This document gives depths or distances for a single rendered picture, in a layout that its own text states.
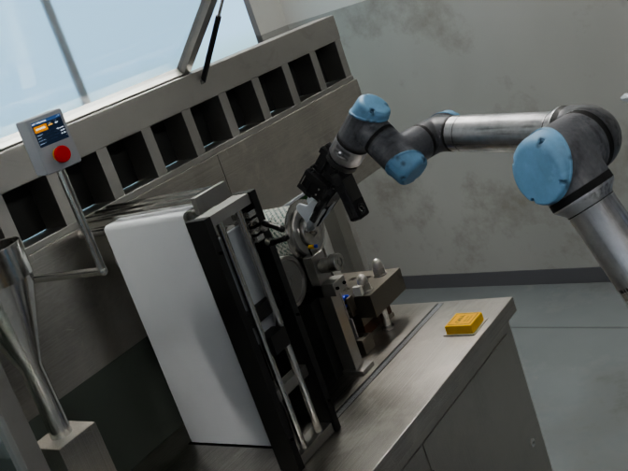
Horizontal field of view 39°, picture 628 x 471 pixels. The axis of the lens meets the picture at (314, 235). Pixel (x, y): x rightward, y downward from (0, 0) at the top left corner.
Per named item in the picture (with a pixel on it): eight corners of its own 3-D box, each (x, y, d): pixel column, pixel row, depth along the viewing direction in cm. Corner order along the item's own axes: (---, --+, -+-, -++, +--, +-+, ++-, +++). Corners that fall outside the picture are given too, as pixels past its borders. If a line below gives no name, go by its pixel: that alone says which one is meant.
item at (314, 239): (323, 246, 209) (304, 246, 203) (317, 247, 210) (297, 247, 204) (321, 213, 210) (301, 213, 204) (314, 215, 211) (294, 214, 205)
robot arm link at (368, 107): (378, 121, 177) (350, 93, 180) (355, 161, 184) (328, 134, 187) (402, 113, 183) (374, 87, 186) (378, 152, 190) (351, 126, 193)
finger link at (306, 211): (292, 218, 205) (309, 188, 199) (311, 234, 204) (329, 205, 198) (285, 222, 202) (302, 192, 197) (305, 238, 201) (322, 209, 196)
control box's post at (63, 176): (102, 272, 163) (59, 169, 158) (96, 273, 164) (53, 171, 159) (108, 268, 164) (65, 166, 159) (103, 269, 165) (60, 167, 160)
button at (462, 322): (473, 334, 210) (470, 324, 209) (447, 335, 214) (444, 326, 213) (484, 320, 215) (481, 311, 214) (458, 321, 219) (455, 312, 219)
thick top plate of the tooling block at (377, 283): (377, 317, 220) (369, 294, 218) (254, 324, 244) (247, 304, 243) (406, 288, 232) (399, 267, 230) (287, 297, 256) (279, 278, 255)
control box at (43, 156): (51, 175, 154) (28, 120, 151) (36, 177, 159) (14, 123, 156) (86, 160, 158) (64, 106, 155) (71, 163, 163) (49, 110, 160)
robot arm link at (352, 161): (375, 148, 191) (355, 160, 185) (365, 163, 194) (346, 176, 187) (348, 126, 192) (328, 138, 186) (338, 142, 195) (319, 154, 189)
